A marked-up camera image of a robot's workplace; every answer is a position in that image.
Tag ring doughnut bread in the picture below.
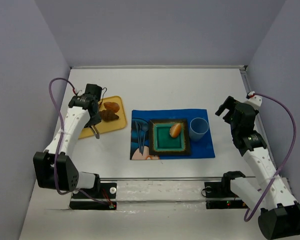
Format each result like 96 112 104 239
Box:
103 101 120 113

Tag orange oval bread roll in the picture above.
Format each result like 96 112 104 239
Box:
169 122 182 139

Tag metal tongs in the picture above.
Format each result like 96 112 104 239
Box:
90 125 100 139

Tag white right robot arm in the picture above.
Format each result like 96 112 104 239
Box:
215 92 300 240

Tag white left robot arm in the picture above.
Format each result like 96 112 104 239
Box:
33 84 103 193

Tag brown croissant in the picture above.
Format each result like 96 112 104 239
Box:
99 109 120 122

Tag yellow plastic tray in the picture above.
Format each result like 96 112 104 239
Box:
77 95 129 140

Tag light blue plastic cup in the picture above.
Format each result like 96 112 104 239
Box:
189 117 210 142

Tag blue cartoon placemat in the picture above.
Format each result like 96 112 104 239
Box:
130 108 215 161

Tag green square ceramic plate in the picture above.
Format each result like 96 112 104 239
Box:
148 118 192 157

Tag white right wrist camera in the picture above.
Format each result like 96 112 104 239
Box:
245 91 263 109

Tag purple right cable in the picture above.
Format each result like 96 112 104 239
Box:
242 92 297 223

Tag purple cable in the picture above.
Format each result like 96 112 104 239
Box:
242 92 297 223
48 77 111 208

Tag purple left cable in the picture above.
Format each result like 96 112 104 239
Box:
48 77 111 208

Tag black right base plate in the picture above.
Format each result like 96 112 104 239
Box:
201 181 248 210

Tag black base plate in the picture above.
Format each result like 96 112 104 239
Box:
69 181 118 211
201 181 248 210

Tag metal rail bar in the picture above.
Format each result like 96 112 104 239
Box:
101 176 256 181

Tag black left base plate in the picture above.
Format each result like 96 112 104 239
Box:
69 181 118 211

